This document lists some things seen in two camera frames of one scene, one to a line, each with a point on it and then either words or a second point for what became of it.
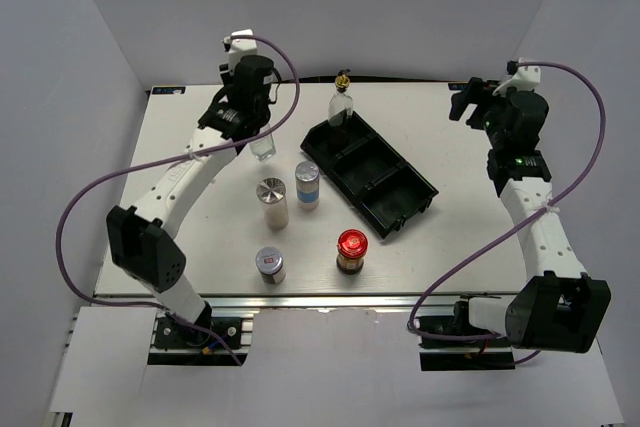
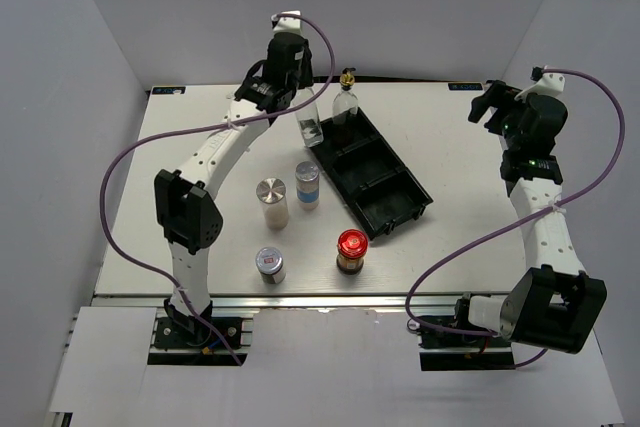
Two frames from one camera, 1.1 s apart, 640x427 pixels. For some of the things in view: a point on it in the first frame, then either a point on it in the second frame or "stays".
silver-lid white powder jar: (273, 193) stays
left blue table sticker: (169, 90) stays
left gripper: (229, 86) -> (307, 78)
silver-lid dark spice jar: (270, 263) stays
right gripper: (482, 92) -> (481, 104)
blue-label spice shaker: (307, 175) stays
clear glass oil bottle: (263, 147) -> (308, 117)
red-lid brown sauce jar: (352, 247) stays
